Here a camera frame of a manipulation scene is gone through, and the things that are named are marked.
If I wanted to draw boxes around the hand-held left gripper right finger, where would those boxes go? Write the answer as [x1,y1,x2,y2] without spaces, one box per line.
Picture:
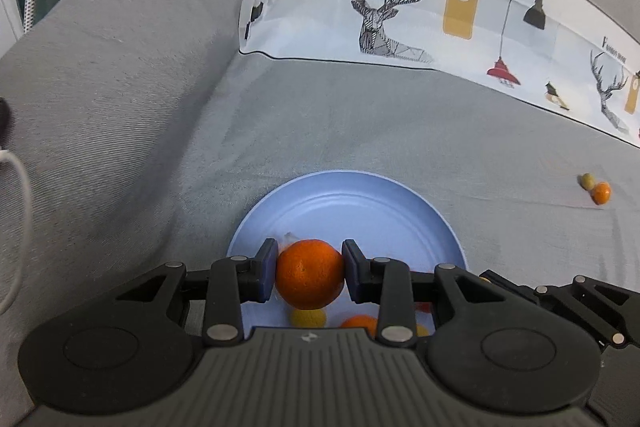
[341,239,506,349]

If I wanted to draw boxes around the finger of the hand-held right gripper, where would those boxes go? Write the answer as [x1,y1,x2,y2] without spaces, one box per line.
[479,271,640,350]

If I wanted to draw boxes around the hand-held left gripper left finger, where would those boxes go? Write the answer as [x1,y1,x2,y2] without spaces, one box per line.
[112,238,280,349]

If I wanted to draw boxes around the plastic-wrapped orange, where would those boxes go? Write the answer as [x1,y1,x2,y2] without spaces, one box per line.
[275,234,347,310]

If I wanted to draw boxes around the light blue plate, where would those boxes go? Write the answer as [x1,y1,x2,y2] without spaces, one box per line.
[226,170,469,343]

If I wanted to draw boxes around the white printed deer cloth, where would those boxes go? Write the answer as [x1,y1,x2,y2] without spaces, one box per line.
[160,0,640,142]

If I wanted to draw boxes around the white cable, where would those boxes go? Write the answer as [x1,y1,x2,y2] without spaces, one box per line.
[0,149,32,315]

